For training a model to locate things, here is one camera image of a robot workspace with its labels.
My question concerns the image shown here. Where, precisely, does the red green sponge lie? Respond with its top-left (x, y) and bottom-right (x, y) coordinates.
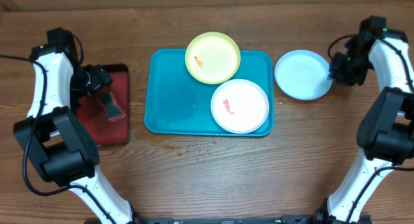
top-left (99, 92), bottom-right (125, 122)

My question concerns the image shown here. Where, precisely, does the light blue plate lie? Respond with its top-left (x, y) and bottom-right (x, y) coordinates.
top-left (274, 50), bottom-right (332, 101)

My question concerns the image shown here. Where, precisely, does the yellow-green plate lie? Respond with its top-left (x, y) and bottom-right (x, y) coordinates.
top-left (184, 32), bottom-right (241, 84)

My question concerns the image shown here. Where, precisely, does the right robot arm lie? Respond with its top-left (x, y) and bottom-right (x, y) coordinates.
top-left (302, 16), bottom-right (413, 223)

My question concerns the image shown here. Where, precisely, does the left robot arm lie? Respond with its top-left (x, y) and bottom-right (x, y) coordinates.
top-left (13, 28), bottom-right (140, 223)

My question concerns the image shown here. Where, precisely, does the red black small tray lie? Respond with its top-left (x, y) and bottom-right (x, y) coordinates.
top-left (76, 63), bottom-right (130, 146)

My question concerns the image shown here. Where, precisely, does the teal plastic tray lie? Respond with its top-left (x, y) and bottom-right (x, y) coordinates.
top-left (144, 49), bottom-right (274, 137)

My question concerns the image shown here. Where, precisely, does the white pink plate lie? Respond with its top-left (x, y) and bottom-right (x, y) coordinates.
top-left (210, 79), bottom-right (270, 134)

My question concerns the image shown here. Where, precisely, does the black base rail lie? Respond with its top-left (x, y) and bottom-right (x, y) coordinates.
top-left (145, 215), bottom-right (312, 224)

